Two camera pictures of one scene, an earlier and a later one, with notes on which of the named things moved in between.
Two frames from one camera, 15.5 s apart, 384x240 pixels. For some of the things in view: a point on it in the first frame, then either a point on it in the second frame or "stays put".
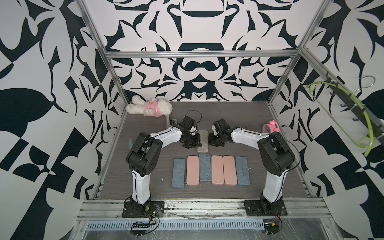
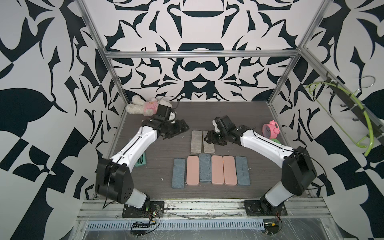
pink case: x=229 y=171 stays put
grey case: x=242 y=174 stays put
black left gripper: x=196 y=143 to x=179 y=128
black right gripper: x=210 y=142 stays put
